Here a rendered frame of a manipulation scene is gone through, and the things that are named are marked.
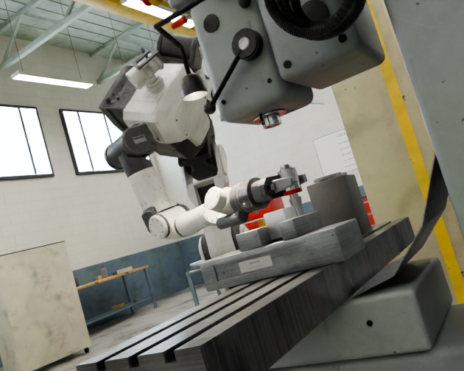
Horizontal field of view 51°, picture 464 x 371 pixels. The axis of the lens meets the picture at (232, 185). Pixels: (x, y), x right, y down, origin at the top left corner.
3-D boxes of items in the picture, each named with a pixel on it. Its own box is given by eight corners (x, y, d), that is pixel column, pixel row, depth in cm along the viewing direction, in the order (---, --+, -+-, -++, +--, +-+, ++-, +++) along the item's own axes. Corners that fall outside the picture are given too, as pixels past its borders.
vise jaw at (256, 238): (239, 252, 110) (234, 235, 110) (269, 241, 123) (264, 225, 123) (262, 246, 107) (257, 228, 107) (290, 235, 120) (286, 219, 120)
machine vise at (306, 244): (206, 292, 115) (193, 246, 116) (238, 277, 128) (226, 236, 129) (345, 260, 97) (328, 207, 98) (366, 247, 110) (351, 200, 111)
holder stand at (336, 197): (323, 245, 148) (304, 182, 150) (336, 236, 169) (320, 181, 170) (363, 235, 144) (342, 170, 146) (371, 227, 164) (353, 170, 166)
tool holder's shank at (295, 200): (300, 192, 123) (312, 235, 122) (287, 195, 124) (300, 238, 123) (299, 191, 120) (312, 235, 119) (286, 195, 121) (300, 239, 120)
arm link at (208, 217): (250, 194, 141) (220, 209, 150) (227, 185, 136) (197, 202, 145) (252, 215, 138) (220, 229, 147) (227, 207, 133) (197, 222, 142)
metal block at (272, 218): (270, 240, 111) (263, 214, 111) (281, 235, 116) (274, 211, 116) (291, 234, 108) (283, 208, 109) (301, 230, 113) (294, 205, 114)
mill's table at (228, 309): (88, 421, 70) (74, 366, 70) (350, 254, 176) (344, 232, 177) (219, 412, 58) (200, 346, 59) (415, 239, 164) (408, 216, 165)
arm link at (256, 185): (259, 171, 120) (227, 183, 129) (270, 208, 120) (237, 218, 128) (290, 165, 129) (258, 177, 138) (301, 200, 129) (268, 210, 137)
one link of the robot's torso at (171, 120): (133, 173, 191) (79, 114, 163) (170, 105, 205) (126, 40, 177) (197, 183, 176) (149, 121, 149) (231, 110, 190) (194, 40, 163)
